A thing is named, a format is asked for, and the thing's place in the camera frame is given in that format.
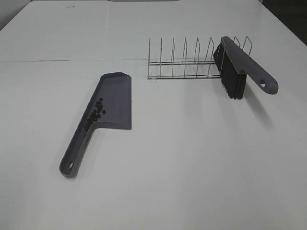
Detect pile of coffee beans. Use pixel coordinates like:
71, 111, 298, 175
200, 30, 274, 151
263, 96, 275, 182
83, 97, 106, 132

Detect chrome wire dish rack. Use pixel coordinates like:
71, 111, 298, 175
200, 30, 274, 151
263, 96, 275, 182
146, 35, 252, 81

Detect grey plastic dustpan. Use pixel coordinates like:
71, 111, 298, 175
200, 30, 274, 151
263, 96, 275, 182
59, 72, 132, 178

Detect grey hand brush black bristles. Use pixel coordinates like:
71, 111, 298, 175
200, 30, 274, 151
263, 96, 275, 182
213, 36, 279, 99

